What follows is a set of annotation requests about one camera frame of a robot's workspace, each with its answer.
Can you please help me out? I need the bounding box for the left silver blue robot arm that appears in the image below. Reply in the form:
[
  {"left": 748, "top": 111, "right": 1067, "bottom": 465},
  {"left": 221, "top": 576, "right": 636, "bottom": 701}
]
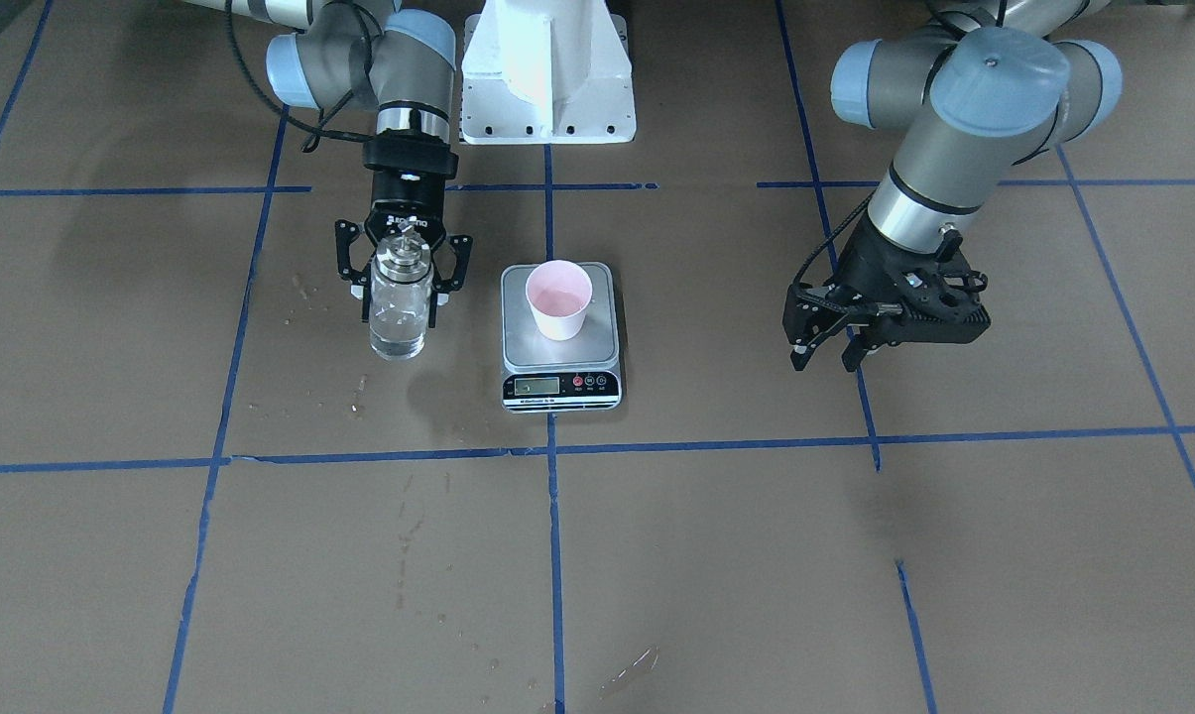
[{"left": 782, "top": 1, "right": 1124, "bottom": 372}]

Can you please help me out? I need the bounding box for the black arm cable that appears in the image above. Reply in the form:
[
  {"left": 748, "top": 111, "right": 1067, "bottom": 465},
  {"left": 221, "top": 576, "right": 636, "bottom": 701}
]
[
  {"left": 225, "top": 0, "right": 380, "bottom": 152},
  {"left": 793, "top": 193, "right": 876, "bottom": 294}
]

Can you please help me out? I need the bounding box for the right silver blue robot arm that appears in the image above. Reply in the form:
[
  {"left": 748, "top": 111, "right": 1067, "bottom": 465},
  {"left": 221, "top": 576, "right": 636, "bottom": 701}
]
[{"left": 212, "top": 1, "right": 473, "bottom": 329}]

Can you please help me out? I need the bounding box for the pink paper cup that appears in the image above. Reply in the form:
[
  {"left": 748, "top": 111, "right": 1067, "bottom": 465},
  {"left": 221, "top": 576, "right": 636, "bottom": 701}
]
[{"left": 525, "top": 261, "right": 593, "bottom": 342}]

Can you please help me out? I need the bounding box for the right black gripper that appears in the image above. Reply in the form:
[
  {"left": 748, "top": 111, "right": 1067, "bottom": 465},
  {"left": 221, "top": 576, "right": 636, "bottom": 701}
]
[{"left": 333, "top": 132, "right": 473, "bottom": 328}]

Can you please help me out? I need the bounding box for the silver digital kitchen scale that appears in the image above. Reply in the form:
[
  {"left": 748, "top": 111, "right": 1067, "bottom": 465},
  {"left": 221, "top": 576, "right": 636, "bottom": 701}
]
[{"left": 500, "top": 262, "right": 624, "bottom": 413}]

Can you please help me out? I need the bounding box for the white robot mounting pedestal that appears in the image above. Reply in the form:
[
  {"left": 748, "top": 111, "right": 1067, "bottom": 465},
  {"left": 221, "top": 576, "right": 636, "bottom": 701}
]
[{"left": 458, "top": 1, "right": 638, "bottom": 145}]

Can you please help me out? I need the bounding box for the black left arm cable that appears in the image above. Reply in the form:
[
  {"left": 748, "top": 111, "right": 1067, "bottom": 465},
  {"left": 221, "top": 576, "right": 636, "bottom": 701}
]
[{"left": 793, "top": 193, "right": 876, "bottom": 294}]

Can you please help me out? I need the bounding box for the clear glass sauce bottle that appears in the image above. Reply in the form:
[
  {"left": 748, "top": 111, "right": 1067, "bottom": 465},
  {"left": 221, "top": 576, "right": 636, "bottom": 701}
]
[{"left": 369, "top": 222, "right": 433, "bottom": 361}]

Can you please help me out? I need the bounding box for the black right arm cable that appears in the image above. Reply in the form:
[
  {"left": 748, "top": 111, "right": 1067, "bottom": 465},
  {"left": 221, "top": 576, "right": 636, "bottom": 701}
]
[{"left": 225, "top": 0, "right": 380, "bottom": 152}]

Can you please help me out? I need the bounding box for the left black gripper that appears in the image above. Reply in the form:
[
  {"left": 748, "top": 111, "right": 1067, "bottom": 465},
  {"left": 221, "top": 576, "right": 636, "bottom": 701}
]
[{"left": 782, "top": 213, "right": 992, "bottom": 374}]

